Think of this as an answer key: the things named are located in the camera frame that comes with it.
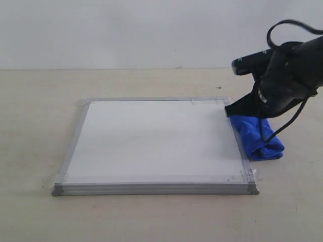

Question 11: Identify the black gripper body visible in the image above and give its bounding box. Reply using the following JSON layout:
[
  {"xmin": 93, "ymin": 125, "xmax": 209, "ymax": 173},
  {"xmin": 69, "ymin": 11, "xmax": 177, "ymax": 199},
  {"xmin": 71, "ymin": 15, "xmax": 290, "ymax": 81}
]
[{"xmin": 252, "ymin": 42, "xmax": 318, "ymax": 118}]

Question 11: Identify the blue microfibre cloth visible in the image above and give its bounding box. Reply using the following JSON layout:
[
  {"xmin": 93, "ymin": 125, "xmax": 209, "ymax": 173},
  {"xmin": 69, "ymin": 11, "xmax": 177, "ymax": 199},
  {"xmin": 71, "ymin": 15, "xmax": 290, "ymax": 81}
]
[{"xmin": 230, "ymin": 116, "xmax": 285, "ymax": 161}]

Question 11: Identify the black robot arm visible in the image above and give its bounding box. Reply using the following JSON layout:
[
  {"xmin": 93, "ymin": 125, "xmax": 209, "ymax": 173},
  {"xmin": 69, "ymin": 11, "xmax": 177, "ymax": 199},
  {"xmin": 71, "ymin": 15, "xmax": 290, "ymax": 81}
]
[{"xmin": 225, "ymin": 37, "xmax": 322, "ymax": 118}]

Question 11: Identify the white board with aluminium frame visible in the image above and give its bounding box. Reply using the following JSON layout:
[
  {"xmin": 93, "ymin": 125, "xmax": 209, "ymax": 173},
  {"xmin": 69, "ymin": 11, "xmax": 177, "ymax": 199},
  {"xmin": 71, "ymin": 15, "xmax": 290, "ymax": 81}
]
[{"xmin": 51, "ymin": 97, "xmax": 259, "ymax": 196}]

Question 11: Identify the black cable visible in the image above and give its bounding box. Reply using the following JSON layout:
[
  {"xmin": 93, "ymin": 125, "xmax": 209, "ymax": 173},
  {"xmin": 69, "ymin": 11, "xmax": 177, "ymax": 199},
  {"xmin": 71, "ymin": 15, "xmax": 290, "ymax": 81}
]
[{"xmin": 259, "ymin": 19, "xmax": 323, "ymax": 143}]

